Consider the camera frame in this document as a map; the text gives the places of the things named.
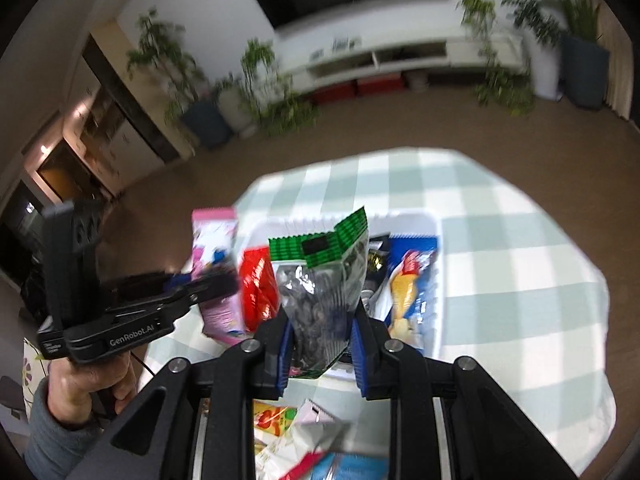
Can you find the person's left forearm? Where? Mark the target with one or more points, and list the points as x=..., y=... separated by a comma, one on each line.
x=55, y=445

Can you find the green-topped seed bag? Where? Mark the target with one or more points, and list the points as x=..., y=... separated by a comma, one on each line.
x=320, y=300

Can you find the blue chips packet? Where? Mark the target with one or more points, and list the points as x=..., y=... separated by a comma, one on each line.
x=407, y=285

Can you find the white snack packet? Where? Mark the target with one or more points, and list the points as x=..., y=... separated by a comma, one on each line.
x=305, y=440

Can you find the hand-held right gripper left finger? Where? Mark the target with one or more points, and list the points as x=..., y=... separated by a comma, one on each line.
x=282, y=350

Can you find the pink snack packet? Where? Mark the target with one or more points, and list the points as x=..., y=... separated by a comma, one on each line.
x=215, y=240

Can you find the bushy plant in white pot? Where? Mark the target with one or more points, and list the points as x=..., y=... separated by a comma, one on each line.
x=545, y=70

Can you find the trailing pothos plant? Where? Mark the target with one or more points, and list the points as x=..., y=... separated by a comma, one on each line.
x=280, y=105

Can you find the black snack packet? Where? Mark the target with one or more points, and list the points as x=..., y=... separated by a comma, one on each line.
x=378, y=260

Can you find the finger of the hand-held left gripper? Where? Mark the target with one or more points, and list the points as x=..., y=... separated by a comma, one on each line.
x=210, y=290
x=145, y=282

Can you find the leafy tree in dark pot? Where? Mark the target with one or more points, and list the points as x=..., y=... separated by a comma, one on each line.
x=200, y=120

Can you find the person's left hand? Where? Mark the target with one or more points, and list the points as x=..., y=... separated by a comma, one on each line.
x=80, y=390

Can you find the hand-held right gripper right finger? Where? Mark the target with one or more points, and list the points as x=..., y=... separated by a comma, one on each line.
x=359, y=355

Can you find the large red snack bag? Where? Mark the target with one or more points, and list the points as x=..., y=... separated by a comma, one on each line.
x=257, y=285

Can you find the green checked tablecloth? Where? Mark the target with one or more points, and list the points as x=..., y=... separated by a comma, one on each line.
x=500, y=285

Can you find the white television console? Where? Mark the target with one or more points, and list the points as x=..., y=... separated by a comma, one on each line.
x=400, y=57

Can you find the white plastic tray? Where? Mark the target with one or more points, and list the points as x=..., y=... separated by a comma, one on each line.
x=415, y=222

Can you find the white wall cabinet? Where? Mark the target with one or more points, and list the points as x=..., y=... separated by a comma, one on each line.
x=120, y=145

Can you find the trailing vine plant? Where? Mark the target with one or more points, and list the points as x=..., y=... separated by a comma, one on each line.
x=500, y=85

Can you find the large-leaf plant in dark pot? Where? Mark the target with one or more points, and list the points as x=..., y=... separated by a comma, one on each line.
x=585, y=70

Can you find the red storage box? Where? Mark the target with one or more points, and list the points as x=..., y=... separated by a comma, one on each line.
x=335, y=94
x=380, y=85

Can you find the small plant in white pot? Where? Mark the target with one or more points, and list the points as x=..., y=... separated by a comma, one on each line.
x=235, y=110

